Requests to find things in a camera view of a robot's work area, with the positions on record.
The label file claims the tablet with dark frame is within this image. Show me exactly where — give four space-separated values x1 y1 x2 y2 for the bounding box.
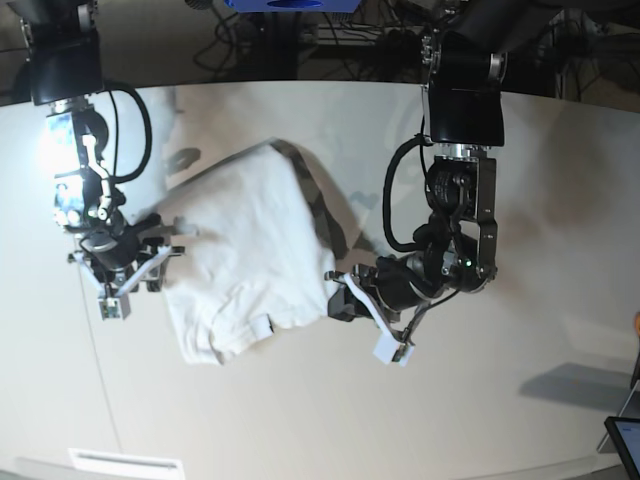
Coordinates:
604 416 639 480

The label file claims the blue box overhead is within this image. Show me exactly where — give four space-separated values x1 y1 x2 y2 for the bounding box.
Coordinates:
225 0 361 13

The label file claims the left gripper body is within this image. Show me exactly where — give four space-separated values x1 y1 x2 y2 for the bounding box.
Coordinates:
352 254 445 323

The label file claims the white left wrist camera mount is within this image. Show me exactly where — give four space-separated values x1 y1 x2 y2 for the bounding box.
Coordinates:
324 271 425 367

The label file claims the white T-shirt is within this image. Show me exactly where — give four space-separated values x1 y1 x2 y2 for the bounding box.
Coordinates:
161 139 359 366

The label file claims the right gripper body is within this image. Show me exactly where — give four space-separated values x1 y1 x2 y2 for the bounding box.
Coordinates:
79 226 160 293

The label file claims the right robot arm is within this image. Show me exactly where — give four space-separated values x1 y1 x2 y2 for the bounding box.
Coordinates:
8 1 161 298

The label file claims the white paper label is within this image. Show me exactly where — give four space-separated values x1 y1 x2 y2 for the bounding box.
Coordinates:
68 448 186 480

